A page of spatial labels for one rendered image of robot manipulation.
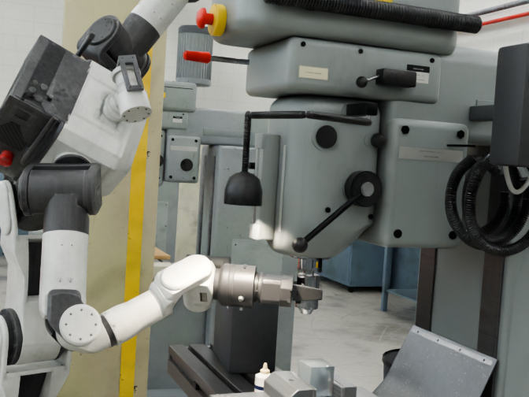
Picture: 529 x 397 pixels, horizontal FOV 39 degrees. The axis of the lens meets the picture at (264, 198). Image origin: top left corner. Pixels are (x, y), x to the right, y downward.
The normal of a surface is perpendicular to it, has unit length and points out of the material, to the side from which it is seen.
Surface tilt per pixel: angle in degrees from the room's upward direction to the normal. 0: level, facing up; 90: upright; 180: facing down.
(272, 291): 90
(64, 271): 70
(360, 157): 90
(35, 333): 81
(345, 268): 90
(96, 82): 58
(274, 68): 90
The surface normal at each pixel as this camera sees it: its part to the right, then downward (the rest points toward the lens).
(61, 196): 0.08, -0.28
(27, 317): 0.65, -0.07
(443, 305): -0.93, -0.04
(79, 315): 0.32, -0.27
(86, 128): 0.58, -0.46
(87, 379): 0.36, 0.07
